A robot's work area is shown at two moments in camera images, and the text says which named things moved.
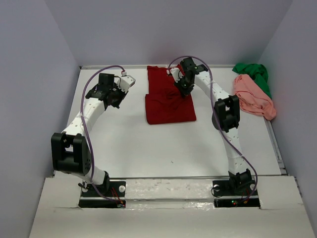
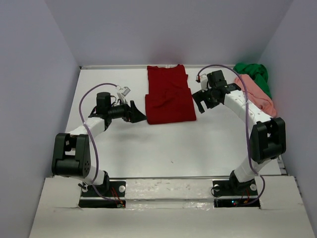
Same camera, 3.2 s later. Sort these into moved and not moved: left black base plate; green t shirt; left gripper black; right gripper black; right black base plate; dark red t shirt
Moved: left gripper black; right gripper black
Not moved: left black base plate; dark red t shirt; green t shirt; right black base plate
